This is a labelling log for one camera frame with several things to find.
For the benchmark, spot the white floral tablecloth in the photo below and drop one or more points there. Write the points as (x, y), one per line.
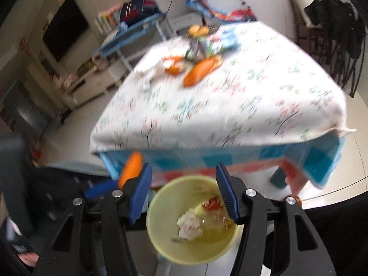
(215, 106)

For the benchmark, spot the black television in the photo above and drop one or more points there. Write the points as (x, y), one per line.
(64, 28)

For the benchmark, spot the colourful snack packet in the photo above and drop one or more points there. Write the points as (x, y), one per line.
(221, 41)

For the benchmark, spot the colourful printed bag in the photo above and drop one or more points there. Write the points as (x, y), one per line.
(218, 11)

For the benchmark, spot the white television cabinet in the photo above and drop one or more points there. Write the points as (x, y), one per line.
(92, 86)

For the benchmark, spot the pink flower bouquet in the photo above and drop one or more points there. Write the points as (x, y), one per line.
(63, 80)

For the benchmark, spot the clear plastic wrapper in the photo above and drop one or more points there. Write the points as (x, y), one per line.
(214, 221)

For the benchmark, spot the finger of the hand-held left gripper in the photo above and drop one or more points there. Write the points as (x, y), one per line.
(97, 190)

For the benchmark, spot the teal table leg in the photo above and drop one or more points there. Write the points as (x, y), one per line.
(279, 178)

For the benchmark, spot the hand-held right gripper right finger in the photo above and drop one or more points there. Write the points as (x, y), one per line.
(227, 192)

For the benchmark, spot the red wrapper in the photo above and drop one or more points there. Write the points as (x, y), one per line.
(211, 204)

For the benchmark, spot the blue checked tablecloth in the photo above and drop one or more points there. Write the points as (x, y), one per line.
(316, 161)

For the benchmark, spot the wooden chair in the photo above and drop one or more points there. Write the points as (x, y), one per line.
(303, 37)

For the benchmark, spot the black chair with clothes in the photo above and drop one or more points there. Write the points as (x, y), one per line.
(336, 17)

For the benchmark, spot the row of books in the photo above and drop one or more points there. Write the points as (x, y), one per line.
(107, 17)

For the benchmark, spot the yellow mango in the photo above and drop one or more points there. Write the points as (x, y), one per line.
(193, 30)
(204, 30)

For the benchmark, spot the black folding chair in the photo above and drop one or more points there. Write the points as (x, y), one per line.
(342, 69)

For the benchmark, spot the long white tissue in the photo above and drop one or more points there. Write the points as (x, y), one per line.
(152, 70)

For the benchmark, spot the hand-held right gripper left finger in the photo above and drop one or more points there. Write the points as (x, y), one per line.
(141, 191)

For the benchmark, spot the dark striped backpack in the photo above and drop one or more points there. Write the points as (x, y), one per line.
(141, 5)

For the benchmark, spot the blue study desk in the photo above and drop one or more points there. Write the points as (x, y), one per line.
(126, 34)

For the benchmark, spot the crumpled white tissue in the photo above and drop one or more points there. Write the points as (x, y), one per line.
(188, 224)

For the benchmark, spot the pale yellow trash bin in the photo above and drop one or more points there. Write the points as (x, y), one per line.
(212, 237)

